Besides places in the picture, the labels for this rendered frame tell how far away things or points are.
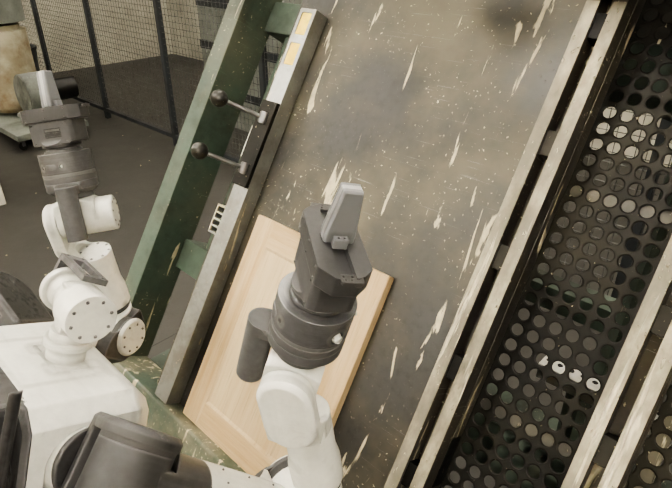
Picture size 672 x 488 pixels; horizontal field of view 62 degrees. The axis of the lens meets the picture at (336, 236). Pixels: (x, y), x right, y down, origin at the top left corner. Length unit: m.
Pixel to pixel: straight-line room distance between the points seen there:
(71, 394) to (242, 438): 0.53
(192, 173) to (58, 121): 0.47
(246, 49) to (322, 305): 1.03
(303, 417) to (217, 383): 0.65
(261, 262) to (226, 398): 0.30
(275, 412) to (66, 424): 0.25
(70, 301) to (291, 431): 0.32
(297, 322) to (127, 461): 0.24
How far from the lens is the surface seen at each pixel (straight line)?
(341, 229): 0.54
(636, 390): 0.86
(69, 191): 1.06
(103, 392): 0.79
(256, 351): 0.66
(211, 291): 1.30
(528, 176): 0.90
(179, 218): 1.48
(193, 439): 1.30
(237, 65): 1.49
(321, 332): 0.58
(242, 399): 1.24
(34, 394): 0.78
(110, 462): 0.68
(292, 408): 0.65
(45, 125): 1.10
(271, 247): 1.21
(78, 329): 0.79
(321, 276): 0.52
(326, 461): 0.78
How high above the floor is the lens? 1.85
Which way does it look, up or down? 29 degrees down
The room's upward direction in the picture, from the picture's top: straight up
